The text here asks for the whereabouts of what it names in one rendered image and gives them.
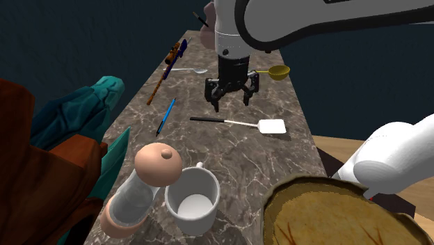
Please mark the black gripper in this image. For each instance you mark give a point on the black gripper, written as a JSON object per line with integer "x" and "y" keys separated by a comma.
{"x": 234, "y": 71}

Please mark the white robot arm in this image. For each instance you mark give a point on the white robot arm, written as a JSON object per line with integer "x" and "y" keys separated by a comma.
{"x": 288, "y": 17}

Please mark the silver spoon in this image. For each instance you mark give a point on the silver spoon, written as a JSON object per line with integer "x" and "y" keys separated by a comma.
{"x": 198, "y": 70}

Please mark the yellow measuring scoop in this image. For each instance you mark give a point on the yellow measuring scoop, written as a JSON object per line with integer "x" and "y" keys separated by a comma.
{"x": 278, "y": 72}

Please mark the pink vase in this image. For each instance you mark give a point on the pink vase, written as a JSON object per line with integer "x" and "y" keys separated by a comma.
{"x": 207, "y": 34}

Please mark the orange and blue toy rifle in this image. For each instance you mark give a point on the orange and blue toy rifle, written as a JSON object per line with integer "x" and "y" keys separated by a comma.
{"x": 173, "y": 54}

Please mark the blue pen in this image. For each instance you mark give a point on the blue pen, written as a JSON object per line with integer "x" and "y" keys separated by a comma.
{"x": 166, "y": 116}

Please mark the black thin brush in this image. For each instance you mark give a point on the black thin brush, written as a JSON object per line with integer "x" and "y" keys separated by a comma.
{"x": 200, "y": 19}

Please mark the pink pepper mill, clear body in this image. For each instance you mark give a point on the pink pepper mill, clear body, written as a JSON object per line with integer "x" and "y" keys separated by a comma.
{"x": 157, "y": 164}

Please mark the white mug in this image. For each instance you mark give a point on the white mug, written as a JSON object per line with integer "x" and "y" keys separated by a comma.
{"x": 193, "y": 203}

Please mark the teal cushion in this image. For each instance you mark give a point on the teal cushion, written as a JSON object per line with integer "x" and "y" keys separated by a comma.
{"x": 78, "y": 112}

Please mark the brown wooden armchair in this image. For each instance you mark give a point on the brown wooden armchair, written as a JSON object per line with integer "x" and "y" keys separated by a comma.
{"x": 37, "y": 190}

